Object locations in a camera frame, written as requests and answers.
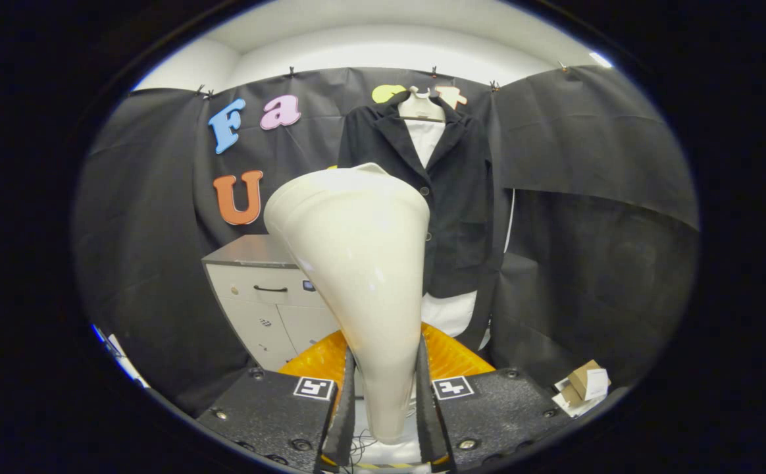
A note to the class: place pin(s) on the white clothes hanger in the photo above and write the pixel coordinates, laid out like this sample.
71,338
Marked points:
422,108

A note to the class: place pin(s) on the white garment steamer head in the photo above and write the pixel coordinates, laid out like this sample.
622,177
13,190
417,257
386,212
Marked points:
357,263

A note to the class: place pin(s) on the black backdrop cloth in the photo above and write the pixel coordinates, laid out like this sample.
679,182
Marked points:
587,151

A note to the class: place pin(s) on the white paper sheets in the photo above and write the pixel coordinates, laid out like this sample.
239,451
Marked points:
577,409

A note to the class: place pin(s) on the black jacket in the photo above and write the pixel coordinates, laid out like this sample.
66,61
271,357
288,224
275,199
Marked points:
462,197

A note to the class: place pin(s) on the white shirt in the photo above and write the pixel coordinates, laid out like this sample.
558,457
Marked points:
449,313

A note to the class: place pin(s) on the grey cabinet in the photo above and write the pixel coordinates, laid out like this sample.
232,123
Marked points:
251,253

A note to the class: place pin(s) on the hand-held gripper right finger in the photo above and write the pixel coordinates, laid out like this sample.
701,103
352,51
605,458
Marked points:
424,421

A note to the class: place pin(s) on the ceiling light panel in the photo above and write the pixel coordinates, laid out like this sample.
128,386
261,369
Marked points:
601,59

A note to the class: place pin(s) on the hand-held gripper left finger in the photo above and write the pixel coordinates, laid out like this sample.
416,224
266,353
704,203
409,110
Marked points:
347,421

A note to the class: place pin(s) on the cardboard box with white label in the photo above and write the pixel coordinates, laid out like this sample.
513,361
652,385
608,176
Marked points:
584,378

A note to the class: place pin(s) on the row of small cloth clips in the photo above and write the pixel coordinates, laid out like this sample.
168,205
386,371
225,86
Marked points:
493,85

